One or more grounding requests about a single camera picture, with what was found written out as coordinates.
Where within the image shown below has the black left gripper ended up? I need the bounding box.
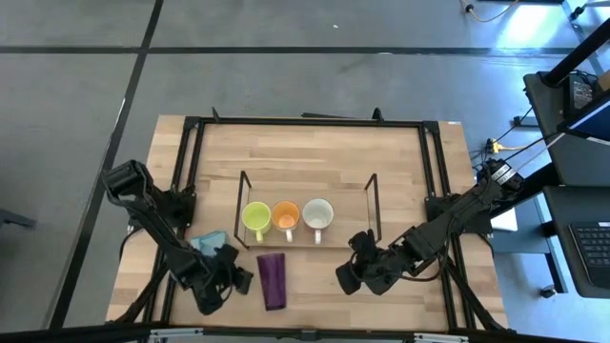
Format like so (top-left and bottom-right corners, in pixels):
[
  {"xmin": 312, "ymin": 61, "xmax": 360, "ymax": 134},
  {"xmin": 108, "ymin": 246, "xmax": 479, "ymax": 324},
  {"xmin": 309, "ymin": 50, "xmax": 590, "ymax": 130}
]
[{"xmin": 190, "ymin": 243, "xmax": 254, "ymax": 316}]

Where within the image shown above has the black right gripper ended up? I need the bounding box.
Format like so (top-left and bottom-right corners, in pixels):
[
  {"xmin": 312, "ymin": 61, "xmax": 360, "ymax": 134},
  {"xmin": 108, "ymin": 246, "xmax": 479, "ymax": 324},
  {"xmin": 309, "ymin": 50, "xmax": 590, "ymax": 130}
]
[{"xmin": 335, "ymin": 230, "xmax": 420, "ymax": 296}]

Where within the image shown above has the purple cup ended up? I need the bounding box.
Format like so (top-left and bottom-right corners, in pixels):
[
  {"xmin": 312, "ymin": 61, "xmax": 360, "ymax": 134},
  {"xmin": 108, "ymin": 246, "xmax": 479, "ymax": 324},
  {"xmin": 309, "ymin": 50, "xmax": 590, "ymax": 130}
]
[{"xmin": 255, "ymin": 252, "xmax": 288, "ymax": 312}]

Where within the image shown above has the yellow-green mug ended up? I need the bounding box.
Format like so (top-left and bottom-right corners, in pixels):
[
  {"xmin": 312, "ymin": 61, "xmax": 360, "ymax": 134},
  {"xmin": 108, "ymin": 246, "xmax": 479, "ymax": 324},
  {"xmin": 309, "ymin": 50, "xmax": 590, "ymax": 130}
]
[{"xmin": 240, "ymin": 201, "xmax": 273, "ymax": 244}]

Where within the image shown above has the orange-red mug white handle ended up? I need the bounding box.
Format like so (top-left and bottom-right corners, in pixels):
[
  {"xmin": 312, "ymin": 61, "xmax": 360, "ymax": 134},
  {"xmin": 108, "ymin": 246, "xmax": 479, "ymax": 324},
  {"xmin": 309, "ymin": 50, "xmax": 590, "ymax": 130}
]
[{"xmin": 270, "ymin": 200, "xmax": 302, "ymax": 244}]

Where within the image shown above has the light blue cloth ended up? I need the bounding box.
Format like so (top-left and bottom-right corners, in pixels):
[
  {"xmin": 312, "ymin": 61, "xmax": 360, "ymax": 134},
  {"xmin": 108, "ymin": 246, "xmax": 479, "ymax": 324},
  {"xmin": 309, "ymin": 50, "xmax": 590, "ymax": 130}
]
[{"xmin": 189, "ymin": 230, "xmax": 230, "ymax": 258}]

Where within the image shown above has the white paper sheet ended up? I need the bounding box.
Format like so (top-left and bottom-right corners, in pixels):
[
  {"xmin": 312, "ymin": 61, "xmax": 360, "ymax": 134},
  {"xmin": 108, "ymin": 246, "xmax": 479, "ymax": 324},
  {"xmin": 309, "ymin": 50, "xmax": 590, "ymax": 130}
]
[{"xmin": 490, "ymin": 207, "xmax": 519, "ymax": 233}]

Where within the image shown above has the black chair leg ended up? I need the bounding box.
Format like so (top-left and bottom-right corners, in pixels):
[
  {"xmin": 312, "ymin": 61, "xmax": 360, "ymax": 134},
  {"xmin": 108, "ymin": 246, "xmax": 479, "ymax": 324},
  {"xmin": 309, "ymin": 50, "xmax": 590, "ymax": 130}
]
[{"xmin": 0, "ymin": 208, "xmax": 37, "ymax": 231}]

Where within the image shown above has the black keyboard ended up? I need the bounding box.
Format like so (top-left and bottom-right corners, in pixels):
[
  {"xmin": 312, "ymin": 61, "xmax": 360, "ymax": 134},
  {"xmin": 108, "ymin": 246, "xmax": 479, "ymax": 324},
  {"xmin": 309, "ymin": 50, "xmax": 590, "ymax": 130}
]
[{"xmin": 568, "ymin": 221, "xmax": 610, "ymax": 290}]

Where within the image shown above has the black computer desk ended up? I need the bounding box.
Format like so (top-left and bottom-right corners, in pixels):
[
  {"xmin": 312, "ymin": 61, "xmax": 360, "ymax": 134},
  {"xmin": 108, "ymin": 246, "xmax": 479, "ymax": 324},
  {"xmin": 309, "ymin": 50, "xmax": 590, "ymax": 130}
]
[{"xmin": 522, "ymin": 70, "xmax": 610, "ymax": 300}]

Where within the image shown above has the black power adapter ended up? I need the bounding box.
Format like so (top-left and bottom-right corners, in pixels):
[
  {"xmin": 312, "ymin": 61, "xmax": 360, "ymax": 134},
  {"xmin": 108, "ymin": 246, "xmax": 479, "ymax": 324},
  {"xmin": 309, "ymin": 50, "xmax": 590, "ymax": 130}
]
[{"xmin": 564, "ymin": 71, "xmax": 598, "ymax": 120}]

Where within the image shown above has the black camera rig beam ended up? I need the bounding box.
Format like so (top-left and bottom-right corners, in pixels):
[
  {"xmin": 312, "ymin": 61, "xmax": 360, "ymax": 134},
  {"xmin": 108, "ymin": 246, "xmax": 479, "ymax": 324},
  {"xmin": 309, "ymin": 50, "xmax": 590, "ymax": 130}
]
[{"xmin": 0, "ymin": 321, "xmax": 610, "ymax": 343}]

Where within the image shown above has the black aluminium table frame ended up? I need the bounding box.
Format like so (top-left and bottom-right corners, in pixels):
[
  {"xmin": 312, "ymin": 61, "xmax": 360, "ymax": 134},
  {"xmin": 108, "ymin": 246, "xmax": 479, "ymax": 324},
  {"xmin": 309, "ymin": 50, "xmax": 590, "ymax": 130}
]
[{"xmin": 107, "ymin": 107, "xmax": 519, "ymax": 334}]

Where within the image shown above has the yellow floor cable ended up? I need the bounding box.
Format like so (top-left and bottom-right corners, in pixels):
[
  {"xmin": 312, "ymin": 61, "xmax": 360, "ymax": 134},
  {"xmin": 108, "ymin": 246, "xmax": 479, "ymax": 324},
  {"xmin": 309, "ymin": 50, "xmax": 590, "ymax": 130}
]
[{"xmin": 459, "ymin": 0, "xmax": 521, "ymax": 24}]

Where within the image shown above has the black diagonal post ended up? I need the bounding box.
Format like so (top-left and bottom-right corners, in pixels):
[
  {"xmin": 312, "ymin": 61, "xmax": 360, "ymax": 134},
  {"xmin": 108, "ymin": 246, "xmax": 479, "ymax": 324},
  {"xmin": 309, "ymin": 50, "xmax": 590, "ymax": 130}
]
[{"xmin": 542, "ymin": 17, "xmax": 610, "ymax": 88}]

